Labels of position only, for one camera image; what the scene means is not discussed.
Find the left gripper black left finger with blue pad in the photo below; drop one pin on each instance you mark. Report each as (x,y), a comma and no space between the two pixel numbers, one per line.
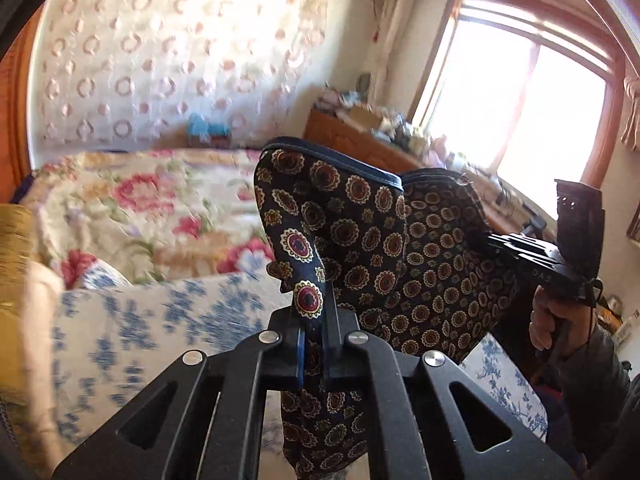
(199,419)

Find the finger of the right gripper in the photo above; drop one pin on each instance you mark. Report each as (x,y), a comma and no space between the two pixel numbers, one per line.
(518,244)
(515,262)

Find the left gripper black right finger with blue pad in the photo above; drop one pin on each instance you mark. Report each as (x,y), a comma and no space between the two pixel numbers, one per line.
(424,418)

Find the navy patterned silk garment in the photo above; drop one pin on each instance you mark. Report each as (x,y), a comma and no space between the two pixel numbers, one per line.
(402,252)

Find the dark jacket forearm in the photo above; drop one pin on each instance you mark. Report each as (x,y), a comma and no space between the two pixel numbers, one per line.
(603,407)

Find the person's right hand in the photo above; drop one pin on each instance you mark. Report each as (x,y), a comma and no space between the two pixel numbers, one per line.
(562,324)

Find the blue white floral sheet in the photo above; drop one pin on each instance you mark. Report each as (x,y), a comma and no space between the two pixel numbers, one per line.
(109,343)

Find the wood-framed window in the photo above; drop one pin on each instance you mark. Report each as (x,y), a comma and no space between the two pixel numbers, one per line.
(524,91)

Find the floral bed quilt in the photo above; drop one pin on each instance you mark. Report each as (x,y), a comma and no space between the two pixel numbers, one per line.
(151,216)

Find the cardboard box on cabinet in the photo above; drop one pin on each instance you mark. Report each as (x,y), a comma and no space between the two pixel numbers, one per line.
(363,119)

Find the long wooden low cabinet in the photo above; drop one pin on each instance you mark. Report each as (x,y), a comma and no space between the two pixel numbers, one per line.
(505,217)

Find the golden brown pillow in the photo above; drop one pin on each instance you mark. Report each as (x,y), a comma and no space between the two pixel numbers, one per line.
(16,281)

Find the blue item on box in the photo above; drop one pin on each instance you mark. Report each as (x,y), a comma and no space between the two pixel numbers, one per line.
(202,133)

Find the wooden louvered wardrobe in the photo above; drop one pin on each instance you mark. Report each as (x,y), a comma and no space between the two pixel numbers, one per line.
(14,157)

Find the white circle-patterned curtain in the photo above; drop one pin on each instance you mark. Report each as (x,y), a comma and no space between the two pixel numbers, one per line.
(131,74)

